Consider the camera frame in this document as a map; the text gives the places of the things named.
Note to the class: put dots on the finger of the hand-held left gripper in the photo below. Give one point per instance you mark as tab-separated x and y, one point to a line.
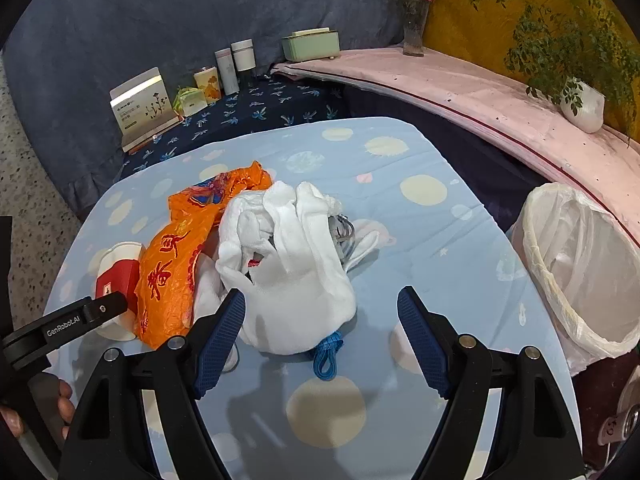
65	327

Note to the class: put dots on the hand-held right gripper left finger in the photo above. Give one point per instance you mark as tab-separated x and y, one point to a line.
220	345

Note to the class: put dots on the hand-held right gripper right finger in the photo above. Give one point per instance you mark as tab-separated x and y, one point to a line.
420	340

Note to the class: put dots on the red and white paper cup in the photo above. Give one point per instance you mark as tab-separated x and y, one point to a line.
117	280

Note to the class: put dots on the orange red-print plastic bag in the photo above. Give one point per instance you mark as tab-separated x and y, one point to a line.
165	280

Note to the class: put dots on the white cloth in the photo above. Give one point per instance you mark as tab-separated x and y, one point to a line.
300	270

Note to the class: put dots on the grey item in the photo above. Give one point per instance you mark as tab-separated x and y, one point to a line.
342	237

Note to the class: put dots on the orange blue-print wrapper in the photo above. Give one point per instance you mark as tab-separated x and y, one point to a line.
235	180

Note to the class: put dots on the trash bin with white liner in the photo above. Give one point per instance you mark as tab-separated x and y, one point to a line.
575	260

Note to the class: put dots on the dark red trash bin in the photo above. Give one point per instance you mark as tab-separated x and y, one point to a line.
595	410

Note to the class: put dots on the person's left hand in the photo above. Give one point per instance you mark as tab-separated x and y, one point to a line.
66	402

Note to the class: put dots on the blue planet-print tablecloth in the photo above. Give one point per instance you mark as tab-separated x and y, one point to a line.
425	240

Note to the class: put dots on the dark purple cloth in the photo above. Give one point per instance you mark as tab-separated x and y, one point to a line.
475	160

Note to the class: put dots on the open white flower-print box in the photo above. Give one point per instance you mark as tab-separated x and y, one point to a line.
145	107

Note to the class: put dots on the navy floral cloth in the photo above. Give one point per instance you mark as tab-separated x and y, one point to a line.
260	105

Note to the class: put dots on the green white packet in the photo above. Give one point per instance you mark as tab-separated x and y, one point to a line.
190	102

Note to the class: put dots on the pink cloth cover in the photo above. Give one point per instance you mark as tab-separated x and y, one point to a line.
450	90

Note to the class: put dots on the orange yellow tin can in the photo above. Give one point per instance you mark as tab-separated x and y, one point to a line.
207	85

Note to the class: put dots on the tall white pink bottle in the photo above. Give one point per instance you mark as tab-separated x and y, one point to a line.
227	72

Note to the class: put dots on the white plant pot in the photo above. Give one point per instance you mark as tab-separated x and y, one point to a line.
585	107

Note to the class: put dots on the white cylindrical jar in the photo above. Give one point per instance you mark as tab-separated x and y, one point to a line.
243	57

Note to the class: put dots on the glass vase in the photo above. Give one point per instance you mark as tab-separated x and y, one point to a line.
415	35

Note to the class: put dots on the pale green box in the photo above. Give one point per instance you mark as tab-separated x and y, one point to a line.
310	45

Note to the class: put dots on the blue-grey fabric cushion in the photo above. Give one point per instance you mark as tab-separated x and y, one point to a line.
150	20

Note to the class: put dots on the green leafy plant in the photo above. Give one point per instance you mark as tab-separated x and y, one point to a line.
550	35

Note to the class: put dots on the mustard yellow cloth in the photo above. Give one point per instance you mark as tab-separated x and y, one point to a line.
460	10

